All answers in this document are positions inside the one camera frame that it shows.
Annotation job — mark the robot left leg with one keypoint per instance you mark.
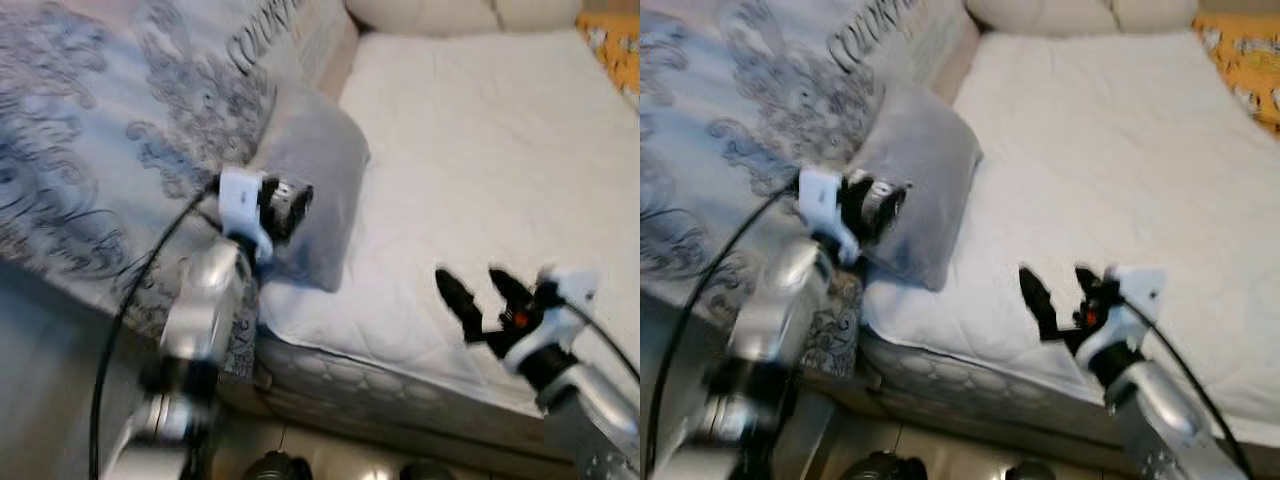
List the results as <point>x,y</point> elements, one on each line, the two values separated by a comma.
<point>882,468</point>
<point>278,468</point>

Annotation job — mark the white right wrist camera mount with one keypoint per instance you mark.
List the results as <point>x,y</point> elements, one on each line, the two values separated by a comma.
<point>565,300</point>
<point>1135,300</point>

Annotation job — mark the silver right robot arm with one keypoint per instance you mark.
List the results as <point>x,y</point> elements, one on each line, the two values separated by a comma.
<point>1170,410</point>
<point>595,400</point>

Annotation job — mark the white quilted mattress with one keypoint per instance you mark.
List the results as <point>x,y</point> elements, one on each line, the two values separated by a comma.
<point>1100,170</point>
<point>480,170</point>

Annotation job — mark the cream long bolster pillow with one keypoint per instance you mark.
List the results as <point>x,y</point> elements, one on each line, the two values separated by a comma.
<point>450,12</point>
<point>1080,12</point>

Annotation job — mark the grey bed frame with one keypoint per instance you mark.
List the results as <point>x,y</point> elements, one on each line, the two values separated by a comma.
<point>400,425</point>
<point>980,430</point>

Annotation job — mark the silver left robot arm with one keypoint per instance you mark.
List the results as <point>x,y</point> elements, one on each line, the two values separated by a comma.
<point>205,300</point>
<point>780,310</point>

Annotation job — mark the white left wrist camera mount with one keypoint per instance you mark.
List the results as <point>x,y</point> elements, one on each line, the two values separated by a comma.
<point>240,205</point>
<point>820,205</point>

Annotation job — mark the yellow cartoon print blanket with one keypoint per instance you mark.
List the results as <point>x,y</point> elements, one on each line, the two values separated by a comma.
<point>615,50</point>
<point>1245,60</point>

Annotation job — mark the grey pillow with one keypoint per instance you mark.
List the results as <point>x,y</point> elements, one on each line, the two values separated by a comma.
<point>315,170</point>
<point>930,160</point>

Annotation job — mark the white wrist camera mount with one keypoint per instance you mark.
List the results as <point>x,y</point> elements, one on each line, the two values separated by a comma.
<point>1135,300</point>
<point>820,205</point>
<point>565,300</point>
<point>240,205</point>

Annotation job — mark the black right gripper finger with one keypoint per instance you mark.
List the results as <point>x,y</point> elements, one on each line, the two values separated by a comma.
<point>460,305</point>
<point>1092,285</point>
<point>1040,305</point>
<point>510,292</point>

